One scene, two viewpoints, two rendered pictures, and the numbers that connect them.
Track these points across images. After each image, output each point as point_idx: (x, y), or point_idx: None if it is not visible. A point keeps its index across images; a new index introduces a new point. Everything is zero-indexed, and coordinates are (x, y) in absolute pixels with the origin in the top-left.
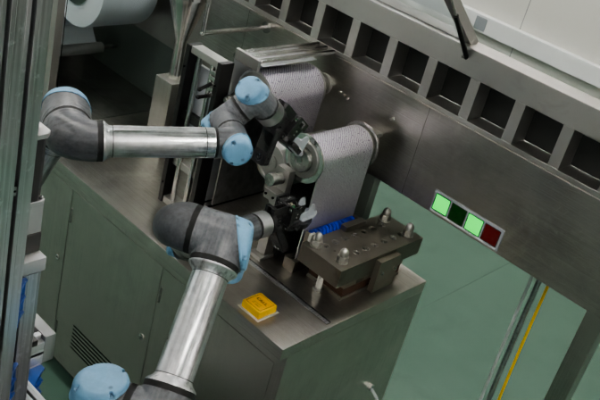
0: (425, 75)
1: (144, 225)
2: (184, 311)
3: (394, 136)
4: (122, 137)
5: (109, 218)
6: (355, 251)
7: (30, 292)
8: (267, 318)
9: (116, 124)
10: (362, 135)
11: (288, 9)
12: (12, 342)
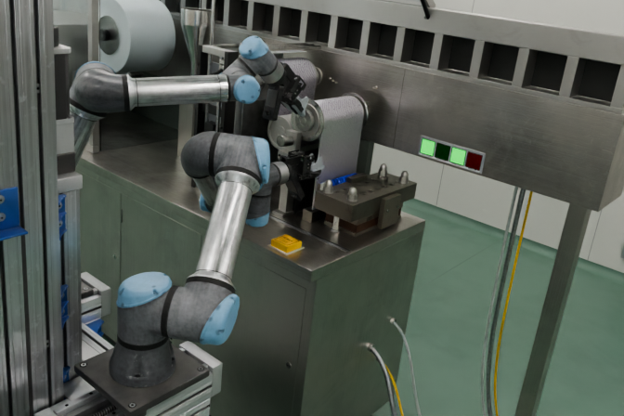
0: (396, 43)
1: (181, 202)
2: (215, 216)
3: (379, 101)
4: (145, 84)
5: (152, 207)
6: (362, 193)
7: (71, 211)
8: (294, 252)
9: (153, 147)
10: (352, 100)
11: (279, 25)
12: (56, 253)
